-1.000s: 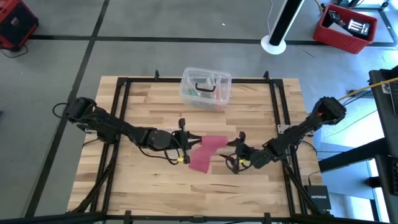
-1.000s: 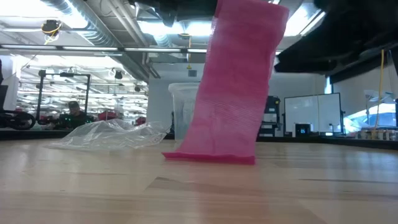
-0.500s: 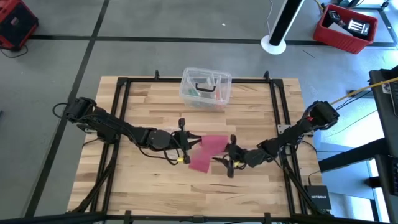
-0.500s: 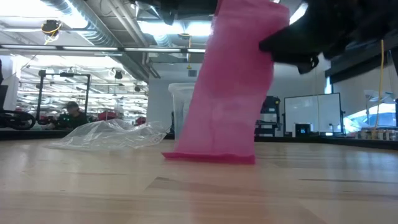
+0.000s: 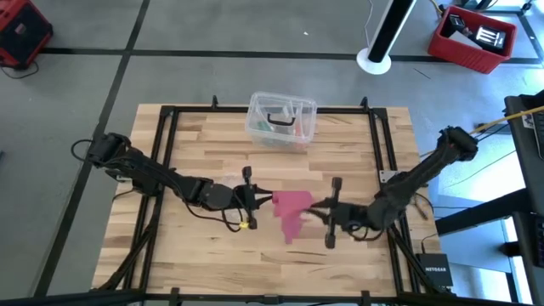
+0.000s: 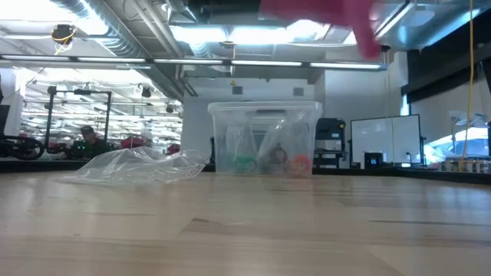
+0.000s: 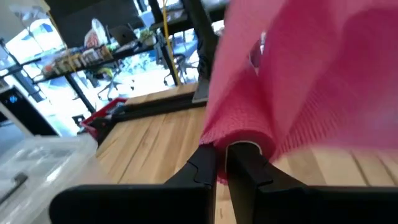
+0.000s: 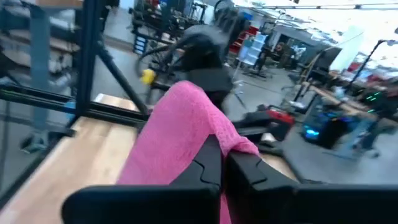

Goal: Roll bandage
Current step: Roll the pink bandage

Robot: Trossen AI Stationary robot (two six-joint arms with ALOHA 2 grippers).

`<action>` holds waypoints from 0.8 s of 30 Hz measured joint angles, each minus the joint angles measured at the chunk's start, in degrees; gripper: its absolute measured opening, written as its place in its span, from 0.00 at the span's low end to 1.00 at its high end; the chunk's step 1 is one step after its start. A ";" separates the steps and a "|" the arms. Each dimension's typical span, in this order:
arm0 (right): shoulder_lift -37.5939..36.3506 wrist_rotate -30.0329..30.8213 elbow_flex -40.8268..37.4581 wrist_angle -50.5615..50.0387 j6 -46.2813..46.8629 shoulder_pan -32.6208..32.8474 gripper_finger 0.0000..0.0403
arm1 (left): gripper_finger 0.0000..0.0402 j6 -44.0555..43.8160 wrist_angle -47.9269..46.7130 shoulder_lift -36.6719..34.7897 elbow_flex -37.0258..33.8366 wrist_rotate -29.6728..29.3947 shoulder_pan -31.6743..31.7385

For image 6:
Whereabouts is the clear plastic bag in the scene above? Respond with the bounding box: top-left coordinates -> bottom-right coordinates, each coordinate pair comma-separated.
57,146 -> 208,186

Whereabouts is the orange bandage roll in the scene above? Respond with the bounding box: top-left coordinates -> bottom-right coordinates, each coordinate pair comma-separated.
285,153 -> 312,178

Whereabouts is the person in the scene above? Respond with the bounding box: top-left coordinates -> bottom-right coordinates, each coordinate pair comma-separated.
63,125 -> 114,160

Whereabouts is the white whiteboard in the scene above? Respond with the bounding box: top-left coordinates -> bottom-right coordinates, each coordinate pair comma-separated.
349,113 -> 423,169

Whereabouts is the green bandage roll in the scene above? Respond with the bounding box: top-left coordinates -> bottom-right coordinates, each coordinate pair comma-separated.
224,153 -> 258,175

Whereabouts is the black printer cabinet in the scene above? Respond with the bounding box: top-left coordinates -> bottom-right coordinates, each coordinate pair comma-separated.
314,117 -> 347,169

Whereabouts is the dark bandage roll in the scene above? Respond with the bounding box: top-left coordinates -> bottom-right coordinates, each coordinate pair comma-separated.
264,143 -> 288,176

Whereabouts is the small black display device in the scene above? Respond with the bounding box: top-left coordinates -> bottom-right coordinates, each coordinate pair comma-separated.
363,152 -> 384,169

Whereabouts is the clear plastic storage box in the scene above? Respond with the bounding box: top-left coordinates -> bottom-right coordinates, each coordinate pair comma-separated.
207,100 -> 323,178

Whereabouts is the ceiling cable reel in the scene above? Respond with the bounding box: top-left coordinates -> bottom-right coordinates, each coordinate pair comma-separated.
51,23 -> 77,54

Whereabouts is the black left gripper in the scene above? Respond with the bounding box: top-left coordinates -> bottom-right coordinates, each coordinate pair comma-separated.
199,0 -> 269,25

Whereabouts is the black background gantry frame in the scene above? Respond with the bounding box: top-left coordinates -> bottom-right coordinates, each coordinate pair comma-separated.
44,86 -> 113,150

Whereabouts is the long ceiling light bar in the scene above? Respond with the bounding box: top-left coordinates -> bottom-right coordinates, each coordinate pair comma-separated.
0,54 -> 387,72

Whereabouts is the pink elastic bandage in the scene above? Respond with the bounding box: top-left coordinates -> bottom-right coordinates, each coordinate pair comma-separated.
259,0 -> 383,61

